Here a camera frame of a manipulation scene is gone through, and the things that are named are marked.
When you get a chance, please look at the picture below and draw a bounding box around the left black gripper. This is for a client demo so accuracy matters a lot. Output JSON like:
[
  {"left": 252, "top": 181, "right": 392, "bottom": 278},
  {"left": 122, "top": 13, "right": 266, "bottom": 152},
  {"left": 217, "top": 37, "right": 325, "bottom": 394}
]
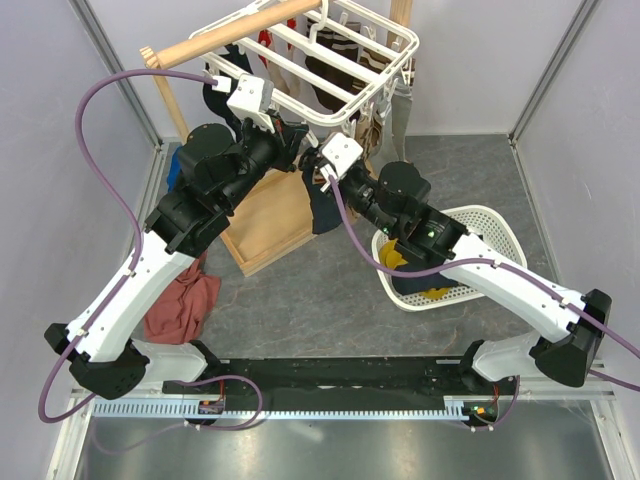
[{"left": 221, "top": 109, "right": 310, "bottom": 212}]

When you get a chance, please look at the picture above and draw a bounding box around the navy patterned sock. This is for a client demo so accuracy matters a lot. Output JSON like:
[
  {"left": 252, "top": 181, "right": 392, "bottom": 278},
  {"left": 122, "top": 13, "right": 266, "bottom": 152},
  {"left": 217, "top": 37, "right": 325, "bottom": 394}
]
[{"left": 302, "top": 168, "right": 343, "bottom": 235}]

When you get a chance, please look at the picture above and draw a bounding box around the white plastic clip hanger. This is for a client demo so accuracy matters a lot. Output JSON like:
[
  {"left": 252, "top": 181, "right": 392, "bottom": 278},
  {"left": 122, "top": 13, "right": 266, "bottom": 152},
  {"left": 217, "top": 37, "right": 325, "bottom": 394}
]
[{"left": 202, "top": 1, "right": 420, "bottom": 144}]

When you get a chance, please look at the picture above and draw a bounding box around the white plastic laundry basket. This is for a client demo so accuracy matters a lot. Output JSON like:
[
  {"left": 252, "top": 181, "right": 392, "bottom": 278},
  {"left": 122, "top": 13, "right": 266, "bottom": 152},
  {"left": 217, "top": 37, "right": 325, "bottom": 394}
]
[{"left": 370, "top": 203, "right": 529, "bottom": 312}]

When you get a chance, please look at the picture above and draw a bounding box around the beige brown argyle sock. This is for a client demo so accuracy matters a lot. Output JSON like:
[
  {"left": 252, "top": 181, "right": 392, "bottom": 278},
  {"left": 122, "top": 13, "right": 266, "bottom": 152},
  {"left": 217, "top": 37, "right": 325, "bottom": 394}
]
[{"left": 349, "top": 110, "right": 382, "bottom": 162}]

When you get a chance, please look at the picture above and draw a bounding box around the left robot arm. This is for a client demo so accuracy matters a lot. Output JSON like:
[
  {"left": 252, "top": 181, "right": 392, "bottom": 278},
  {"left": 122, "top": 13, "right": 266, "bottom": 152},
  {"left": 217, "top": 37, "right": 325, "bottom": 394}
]
[{"left": 44, "top": 116, "right": 309, "bottom": 400}]

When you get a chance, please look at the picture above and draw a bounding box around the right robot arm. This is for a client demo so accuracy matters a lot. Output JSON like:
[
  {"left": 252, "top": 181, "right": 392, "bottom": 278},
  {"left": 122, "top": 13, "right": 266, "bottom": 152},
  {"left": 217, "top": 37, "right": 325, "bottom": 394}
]
[{"left": 299, "top": 148, "right": 611, "bottom": 394}]

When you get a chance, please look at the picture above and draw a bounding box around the wooden hanger stand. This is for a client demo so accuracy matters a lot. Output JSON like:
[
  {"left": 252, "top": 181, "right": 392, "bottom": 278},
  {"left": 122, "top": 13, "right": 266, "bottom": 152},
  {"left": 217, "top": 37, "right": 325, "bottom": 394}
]
[{"left": 140, "top": 1, "right": 412, "bottom": 276}]

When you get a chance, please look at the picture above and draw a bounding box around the brown striped hanging sock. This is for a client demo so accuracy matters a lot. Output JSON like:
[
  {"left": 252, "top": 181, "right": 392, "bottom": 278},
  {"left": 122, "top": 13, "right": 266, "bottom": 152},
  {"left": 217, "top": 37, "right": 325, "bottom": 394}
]
[{"left": 305, "top": 21, "right": 415, "bottom": 124}]

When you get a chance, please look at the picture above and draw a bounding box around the black hanging sock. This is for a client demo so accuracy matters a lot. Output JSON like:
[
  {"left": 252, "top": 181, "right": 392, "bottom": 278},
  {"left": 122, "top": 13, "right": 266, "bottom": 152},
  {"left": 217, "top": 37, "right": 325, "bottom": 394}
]
[{"left": 202, "top": 44, "right": 253, "bottom": 140}]

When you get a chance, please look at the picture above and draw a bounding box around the red white hanging sock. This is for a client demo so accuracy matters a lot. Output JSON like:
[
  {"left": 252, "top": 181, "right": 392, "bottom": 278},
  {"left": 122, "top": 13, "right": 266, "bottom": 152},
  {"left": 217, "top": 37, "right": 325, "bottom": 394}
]
[{"left": 258, "top": 18, "right": 297, "bottom": 67}]

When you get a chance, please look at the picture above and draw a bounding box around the grey striped hanging sock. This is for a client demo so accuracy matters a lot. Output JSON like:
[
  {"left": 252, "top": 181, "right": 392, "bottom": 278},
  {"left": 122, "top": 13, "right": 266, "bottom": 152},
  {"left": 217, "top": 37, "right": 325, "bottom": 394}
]
[{"left": 379, "top": 84, "right": 413, "bottom": 164}]

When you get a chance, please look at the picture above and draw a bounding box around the blue cloth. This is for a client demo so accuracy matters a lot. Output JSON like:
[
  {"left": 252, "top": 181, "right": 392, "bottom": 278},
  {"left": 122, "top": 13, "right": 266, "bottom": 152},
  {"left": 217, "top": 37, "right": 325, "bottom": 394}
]
[{"left": 166, "top": 147, "right": 181, "bottom": 192}]

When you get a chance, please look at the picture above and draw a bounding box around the red-brown cloth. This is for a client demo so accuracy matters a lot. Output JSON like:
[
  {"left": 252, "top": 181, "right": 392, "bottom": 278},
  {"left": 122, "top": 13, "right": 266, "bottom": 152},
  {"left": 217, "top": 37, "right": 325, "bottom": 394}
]
[{"left": 143, "top": 252, "right": 221, "bottom": 345}]

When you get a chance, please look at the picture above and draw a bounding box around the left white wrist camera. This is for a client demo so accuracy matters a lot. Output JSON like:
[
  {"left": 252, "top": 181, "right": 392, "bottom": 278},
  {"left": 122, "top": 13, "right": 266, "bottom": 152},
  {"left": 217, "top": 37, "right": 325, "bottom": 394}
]
[{"left": 212, "top": 74, "right": 275, "bottom": 133}]

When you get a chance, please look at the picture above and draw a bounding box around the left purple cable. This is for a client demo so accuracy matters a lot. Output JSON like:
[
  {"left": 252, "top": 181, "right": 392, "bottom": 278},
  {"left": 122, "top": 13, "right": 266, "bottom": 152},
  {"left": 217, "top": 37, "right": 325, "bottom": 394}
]
[{"left": 38, "top": 68, "right": 219, "bottom": 424}]

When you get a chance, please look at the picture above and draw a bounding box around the purple cable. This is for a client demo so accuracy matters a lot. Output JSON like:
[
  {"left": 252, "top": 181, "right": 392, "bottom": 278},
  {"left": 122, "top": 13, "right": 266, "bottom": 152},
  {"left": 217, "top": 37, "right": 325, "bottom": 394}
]
[
  {"left": 38, "top": 68, "right": 219, "bottom": 424},
  {"left": 329, "top": 180, "right": 640, "bottom": 392}
]

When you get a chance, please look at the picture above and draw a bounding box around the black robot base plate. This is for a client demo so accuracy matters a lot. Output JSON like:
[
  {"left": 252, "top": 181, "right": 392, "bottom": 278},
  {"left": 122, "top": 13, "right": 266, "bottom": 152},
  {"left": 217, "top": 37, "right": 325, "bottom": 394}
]
[{"left": 215, "top": 356, "right": 515, "bottom": 413}]

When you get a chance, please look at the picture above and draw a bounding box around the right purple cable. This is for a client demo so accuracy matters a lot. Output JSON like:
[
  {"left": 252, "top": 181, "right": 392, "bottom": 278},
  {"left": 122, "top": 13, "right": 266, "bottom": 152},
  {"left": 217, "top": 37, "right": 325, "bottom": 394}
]
[{"left": 329, "top": 180, "right": 640, "bottom": 392}]

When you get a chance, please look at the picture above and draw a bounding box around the grey slotted cable duct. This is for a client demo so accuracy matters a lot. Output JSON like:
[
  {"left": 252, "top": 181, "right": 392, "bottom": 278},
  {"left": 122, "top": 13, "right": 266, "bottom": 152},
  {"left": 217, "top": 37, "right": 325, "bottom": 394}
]
[{"left": 92, "top": 398, "right": 469, "bottom": 421}]

